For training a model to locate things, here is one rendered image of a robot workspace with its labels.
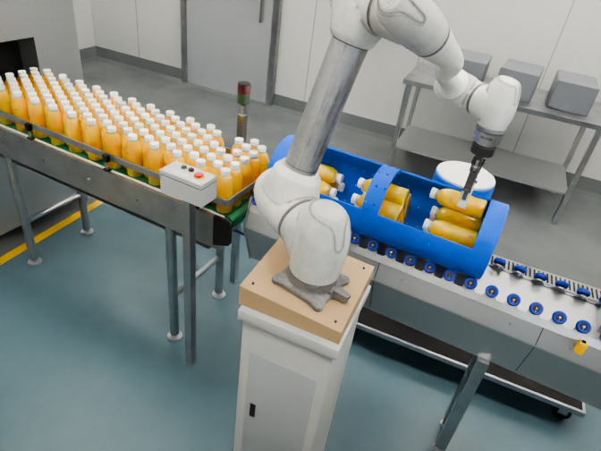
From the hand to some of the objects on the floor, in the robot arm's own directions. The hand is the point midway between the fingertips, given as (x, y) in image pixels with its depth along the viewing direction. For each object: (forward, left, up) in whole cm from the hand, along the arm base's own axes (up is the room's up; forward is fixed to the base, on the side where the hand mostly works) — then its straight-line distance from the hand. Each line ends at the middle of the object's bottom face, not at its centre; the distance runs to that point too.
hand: (465, 196), depth 167 cm
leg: (+8, -36, -121) cm, 126 cm away
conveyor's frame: (-22, +152, -136) cm, 205 cm away
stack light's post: (+19, +109, -133) cm, 173 cm away
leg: (-6, -38, -120) cm, 126 cm away
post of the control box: (-43, +83, -130) cm, 160 cm away
